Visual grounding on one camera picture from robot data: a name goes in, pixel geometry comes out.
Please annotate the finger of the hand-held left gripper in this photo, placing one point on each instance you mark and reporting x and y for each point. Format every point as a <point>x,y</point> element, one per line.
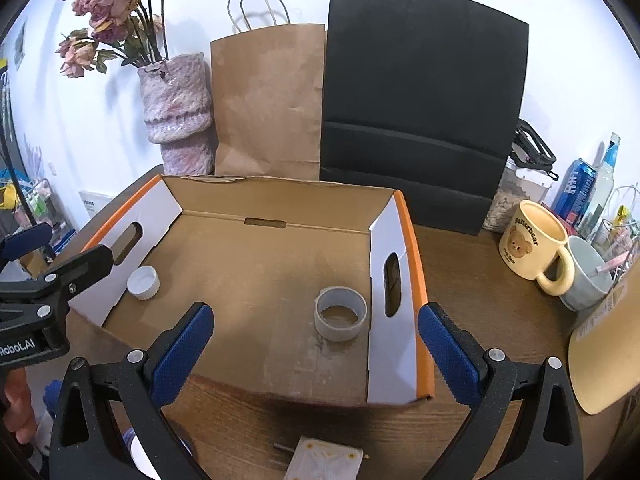
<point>25,241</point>
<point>75,275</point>

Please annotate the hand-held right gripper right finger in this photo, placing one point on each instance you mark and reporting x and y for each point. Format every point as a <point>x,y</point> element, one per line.
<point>450,355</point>

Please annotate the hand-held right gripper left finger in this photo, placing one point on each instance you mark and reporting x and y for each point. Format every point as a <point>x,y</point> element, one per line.
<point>182,355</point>

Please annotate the blue ridged cap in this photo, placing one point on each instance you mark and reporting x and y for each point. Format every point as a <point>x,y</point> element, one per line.
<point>52,392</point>

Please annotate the orange cardboard box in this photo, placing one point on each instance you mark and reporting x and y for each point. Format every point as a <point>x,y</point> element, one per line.
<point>250,270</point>

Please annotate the person's left hand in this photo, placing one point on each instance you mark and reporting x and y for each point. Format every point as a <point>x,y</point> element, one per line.
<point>17,410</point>

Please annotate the storage rack with items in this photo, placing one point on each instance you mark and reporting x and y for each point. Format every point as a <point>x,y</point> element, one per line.
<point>40,202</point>

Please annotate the black light stand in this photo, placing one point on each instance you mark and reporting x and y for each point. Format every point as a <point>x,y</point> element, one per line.
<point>11,162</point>

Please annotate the purple-rimmed white lid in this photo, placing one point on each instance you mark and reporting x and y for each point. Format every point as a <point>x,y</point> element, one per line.
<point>137,452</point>

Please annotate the grey tape roll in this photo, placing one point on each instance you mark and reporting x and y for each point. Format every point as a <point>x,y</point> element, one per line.
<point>325,329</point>

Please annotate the cream bear mug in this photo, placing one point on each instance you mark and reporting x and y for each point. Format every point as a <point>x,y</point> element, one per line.
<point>525,245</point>

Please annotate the grey-blue cup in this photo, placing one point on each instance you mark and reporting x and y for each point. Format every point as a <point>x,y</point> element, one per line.
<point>582,285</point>

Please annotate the cream thermos jug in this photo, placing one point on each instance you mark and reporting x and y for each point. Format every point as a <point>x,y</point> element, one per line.
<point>605,360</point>

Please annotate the clear jar with clip lid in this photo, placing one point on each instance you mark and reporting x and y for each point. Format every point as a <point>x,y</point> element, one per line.
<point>505,205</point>

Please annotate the cream square container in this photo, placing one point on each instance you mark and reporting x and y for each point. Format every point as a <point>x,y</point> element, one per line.
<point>320,462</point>

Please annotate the pink textured vase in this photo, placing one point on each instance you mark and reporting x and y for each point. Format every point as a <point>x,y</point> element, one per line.
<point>175,105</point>

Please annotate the blue drink can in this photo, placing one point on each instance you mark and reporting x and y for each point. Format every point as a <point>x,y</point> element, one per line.
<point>575,190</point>

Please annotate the clear glass bottle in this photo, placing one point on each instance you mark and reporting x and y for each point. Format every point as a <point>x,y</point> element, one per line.
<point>607,170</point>

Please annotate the dried pink flowers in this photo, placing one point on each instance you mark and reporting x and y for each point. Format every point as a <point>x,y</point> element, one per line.
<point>107,5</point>

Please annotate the brown paper bag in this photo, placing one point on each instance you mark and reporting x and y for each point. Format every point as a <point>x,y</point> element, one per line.
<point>265,100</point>

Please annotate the black paper bag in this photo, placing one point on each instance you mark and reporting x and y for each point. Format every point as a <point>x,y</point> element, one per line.
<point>425,85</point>

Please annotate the small wall picture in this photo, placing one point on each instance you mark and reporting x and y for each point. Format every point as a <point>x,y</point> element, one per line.
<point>20,47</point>

